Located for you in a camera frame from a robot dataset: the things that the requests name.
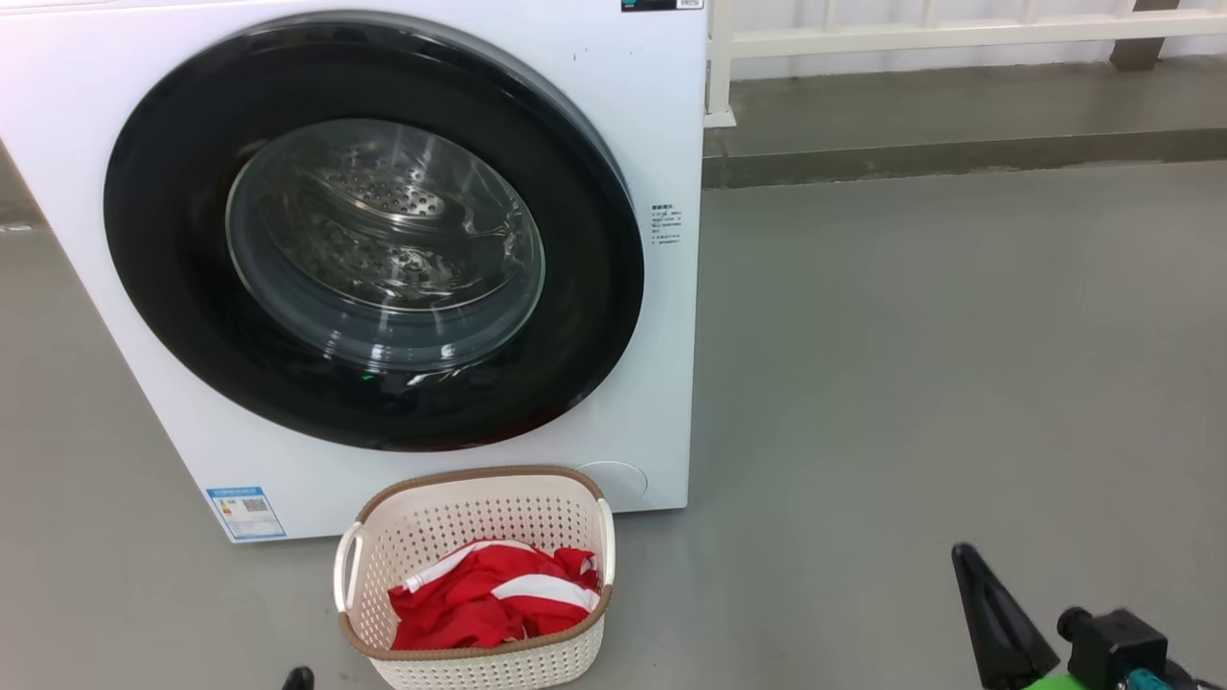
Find round white filter cover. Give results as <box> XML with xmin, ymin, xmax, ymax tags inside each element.
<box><xmin>575</xmin><ymin>461</ymin><xmax>649</xmax><ymax>511</ymax></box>

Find red and white garment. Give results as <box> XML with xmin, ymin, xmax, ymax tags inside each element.
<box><xmin>388</xmin><ymin>540</ymin><xmax>602</xmax><ymax>651</ymax></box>

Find blue energy label sticker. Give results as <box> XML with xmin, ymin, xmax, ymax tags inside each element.
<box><xmin>206</xmin><ymin>486</ymin><xmax>288</xmax><ymax>542</ymax></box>

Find perforated steel washer drum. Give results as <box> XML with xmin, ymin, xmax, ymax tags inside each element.
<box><xmin>230</xmin><ymin>120</ymin><xmax>545</xmax><ymax>370</ymax></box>

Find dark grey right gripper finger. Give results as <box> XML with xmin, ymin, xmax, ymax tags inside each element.
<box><xmin>961</xmin><ymin>542</ymin><xmax>1060</xmax><ymax>690</ymax></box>
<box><xmin>951</xmin><ymin>542</ymin><xmax>1017</xmax><ymax>690</ymax></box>

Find grey pillar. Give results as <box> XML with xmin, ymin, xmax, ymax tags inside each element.
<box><xmin>1110</xmin><ymin>0</ymin><xmax>1180</xmax><ymax>71</ymax></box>

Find white front-load washing machine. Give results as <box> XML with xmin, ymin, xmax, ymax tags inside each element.
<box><xmin>0</xmin><ymin>0</ymin><xmax>708</xmax><ymax>544</ymax></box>

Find cream basket with brown rim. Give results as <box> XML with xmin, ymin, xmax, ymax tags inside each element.
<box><xmin>334</xmin><ymin>466</ymin><xmax>616</xmax><ymax>690</ymax></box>

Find round black glass washer door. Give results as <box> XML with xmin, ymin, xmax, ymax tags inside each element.
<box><xmin>104</xmin><ymin>11</ymin><xmax>645</xmax><ymax>452</ymax></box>

